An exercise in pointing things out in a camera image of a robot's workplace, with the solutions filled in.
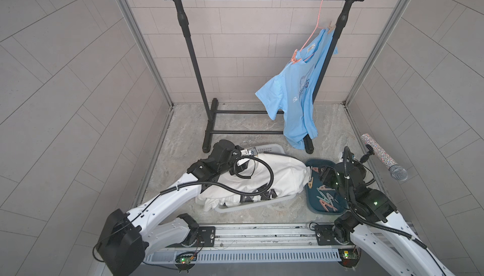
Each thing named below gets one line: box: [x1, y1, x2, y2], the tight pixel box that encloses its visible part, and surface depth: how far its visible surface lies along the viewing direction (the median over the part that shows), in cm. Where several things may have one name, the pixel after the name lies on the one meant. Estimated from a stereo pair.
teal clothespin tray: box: [305, 158, 348, 215], surface depth 81 cm
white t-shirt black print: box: [195, 153, 311, 211], surface depth 74 cm
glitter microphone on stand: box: [359, 132, 408, 181], surface depth 69 cm
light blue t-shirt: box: [255, 28, 338, 150], surface depth 75 cm
